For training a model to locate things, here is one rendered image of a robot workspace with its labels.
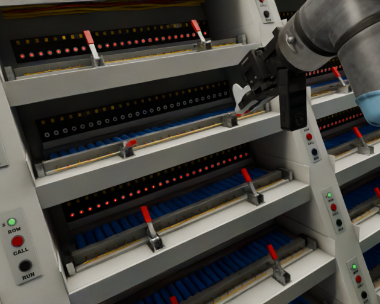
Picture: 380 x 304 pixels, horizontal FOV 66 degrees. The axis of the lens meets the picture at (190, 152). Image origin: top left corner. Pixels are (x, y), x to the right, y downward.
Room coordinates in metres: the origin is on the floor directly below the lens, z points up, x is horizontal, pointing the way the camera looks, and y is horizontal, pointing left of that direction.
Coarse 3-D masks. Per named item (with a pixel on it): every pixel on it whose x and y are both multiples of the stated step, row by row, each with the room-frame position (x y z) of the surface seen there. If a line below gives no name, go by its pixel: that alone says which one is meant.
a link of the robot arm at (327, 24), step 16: (320, 0) 0.38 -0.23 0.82; (336, 0) 0.36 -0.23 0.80; (352, 0) 0.35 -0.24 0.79; (368, 0) 0.34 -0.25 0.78; (304, 16) 0.41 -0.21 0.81; (320, 16) 0.39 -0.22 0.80; (336, 16) 0.37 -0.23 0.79; (352, 16) 0.35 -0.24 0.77; (368, 16) 0.34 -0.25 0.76; (304, 32) 0.42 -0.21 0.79; (320, 32) 0.40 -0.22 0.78; (336, 32) 0.37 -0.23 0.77; (320, 48) 0.42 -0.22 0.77
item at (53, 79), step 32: (96, 32) 0.75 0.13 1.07; (128, 32) 0.79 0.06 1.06; (160, 32) 0.83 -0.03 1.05; (192, 32) 0.88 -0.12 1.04; (224, 32) 0.89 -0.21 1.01; (256, 32) 0.77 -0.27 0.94; (0, 64) 0.58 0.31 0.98; (32, 64) 0.70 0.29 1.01; (64, 64) 0.63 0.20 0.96; (96, 64) 0.62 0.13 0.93; (128, 64) 0.62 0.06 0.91; (160, 64) 0.65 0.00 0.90; (192, 64) 0.69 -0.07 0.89; (224, 64) 0.73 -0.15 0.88; (32, 96) 0.55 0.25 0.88; (64, 96) 0.57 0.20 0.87
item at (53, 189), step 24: (144, 120) 0.79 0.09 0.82; (264, 120) 0.74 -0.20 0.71; (48, 144) 0.69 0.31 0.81; (168, 144) 0.65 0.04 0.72; (192, 144) 0.66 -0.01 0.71; (216, 144) 0.69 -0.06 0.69; (240, 144) 0.72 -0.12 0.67; (72, 168) 0.59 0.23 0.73; (96, 168) 0.57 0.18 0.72; (120, 168) 0.59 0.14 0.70; (144, 168) 0.61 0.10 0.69; (48, 192) 0.53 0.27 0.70; (72, 192) 0.55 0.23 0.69
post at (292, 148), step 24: (216, 0) 0.88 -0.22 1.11; (240, 0) 0.79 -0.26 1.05; (216, 24) 0.92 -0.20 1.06; (240, 24) 0.82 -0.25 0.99; (264, 24) 0.78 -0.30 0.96; (240, 72) 0.88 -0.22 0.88; (312, 120) 0.81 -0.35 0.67; (264, 144) 0.88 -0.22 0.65; (288, 144) 0.80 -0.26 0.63; (312, 168) 0.78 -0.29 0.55; (312, 192) 0.77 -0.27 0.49; (336, 192) 0.80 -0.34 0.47; (288, 216) 0.89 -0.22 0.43; (312, 216) 0.80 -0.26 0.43; (336, 240) 0.78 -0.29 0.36; (336, 264) 0.78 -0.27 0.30; (360, 264) 0.80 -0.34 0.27; (336, 288) 0.80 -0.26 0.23
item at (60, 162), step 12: (204, 120) 0.72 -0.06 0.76; (216, 120) 0.74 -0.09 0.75; (156, 132) 0.68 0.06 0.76; (168, 132) 0.68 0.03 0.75; (180, 132) 0.70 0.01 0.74; (192, 132) 0.69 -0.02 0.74; (108, 144) 0.64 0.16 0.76; (72, 156) 0.59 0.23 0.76; (84, 156) 0.60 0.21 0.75; (96, 156) 0.62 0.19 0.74; (48, 168) 0.58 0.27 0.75
